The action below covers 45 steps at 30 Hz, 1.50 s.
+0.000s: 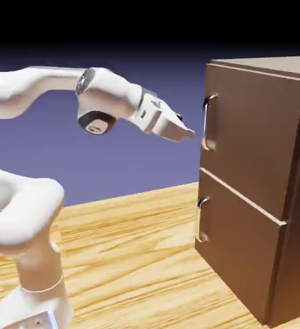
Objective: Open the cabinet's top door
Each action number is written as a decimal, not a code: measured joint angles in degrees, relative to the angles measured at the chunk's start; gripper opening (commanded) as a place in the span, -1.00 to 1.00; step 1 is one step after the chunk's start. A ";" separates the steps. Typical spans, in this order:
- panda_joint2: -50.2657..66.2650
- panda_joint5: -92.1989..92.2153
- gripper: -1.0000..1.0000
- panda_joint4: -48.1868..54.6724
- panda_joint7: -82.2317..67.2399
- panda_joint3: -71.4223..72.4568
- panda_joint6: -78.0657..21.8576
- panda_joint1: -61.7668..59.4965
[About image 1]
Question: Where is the tall brown cabinet door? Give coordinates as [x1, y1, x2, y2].
[200, 63, 300, 222]

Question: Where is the long curved metal handle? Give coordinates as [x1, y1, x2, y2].
[201, 93, 219, 152]

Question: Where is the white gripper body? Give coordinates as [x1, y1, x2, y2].
[151, 105, 190, 143]

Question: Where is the brown wooden cabinet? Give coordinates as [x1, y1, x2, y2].
[195, 55, 300, 328]

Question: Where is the short curved metal handle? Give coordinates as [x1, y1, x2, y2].
[195, 196, 211, 244]

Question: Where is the short brown cabinet door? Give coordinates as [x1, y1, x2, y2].
[195, 168, 287, 325]

